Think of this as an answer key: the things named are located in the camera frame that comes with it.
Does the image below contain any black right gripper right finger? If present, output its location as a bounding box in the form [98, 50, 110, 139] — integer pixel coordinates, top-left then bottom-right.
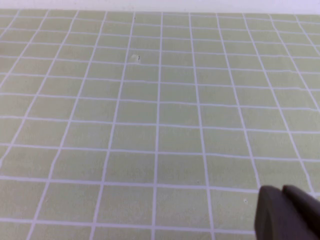
[281, 184, 320, 227]

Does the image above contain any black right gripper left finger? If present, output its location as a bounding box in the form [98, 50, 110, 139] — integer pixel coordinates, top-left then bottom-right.
[254, 185, 320, 240]

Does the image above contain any green grid pattern mat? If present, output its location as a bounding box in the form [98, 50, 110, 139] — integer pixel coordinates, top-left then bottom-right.
[0, 8, 320, 240]

